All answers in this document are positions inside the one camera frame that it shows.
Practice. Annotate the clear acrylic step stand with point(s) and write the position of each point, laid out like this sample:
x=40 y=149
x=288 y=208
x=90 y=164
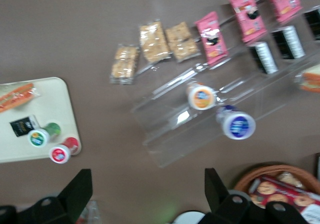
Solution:
x=175 y=129

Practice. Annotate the pink snack packet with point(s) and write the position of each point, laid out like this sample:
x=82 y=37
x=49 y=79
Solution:
x=247 y=15
x=282 y=2
x=212 y=39

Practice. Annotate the red gum bottle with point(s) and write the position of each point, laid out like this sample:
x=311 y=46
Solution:
x=59 y=154

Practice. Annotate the clear wrapped cereal bar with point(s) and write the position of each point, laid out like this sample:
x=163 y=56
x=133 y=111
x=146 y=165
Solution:
x=125 y=64
x=153 y=42
x=182 y=42

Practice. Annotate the red cookie box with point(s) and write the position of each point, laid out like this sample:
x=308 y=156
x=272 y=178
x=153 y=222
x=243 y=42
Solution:
x=280 y=195

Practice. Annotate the flat black chocolate packet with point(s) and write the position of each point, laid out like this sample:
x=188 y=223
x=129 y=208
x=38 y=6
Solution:
x=22 y=125

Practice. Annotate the wrapped triangle sandwich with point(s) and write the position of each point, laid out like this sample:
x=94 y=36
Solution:
x=310 y=80
x=16 y=97

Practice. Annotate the small black white box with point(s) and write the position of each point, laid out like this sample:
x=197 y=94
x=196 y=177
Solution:
x=288 y=42
x=263 y=57

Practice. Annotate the round brown wicker basket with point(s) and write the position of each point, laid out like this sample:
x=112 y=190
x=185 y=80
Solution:
x=250 y=177

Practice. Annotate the clear puffed rice snack pack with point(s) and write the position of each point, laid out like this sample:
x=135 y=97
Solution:
x=290 y=179

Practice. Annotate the orange gum bottle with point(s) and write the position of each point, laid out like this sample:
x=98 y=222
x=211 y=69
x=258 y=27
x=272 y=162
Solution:
x=202 y=97

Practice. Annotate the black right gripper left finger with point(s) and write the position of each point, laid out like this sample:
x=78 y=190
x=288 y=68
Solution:
x=70 y=204

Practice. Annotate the beige plastic tray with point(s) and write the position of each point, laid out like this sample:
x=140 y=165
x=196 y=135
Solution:
x=57 y=101

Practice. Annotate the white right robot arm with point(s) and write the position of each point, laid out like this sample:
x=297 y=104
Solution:
x=188 y=217

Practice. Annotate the green gum bottle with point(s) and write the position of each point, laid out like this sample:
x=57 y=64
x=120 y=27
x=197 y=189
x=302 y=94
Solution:
x=40 y=137

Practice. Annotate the blue gum bottle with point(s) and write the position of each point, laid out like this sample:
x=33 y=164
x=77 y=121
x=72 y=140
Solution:
x=237 y=125

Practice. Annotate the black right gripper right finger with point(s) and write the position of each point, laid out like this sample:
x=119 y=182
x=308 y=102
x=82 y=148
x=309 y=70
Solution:
x=225 y=209

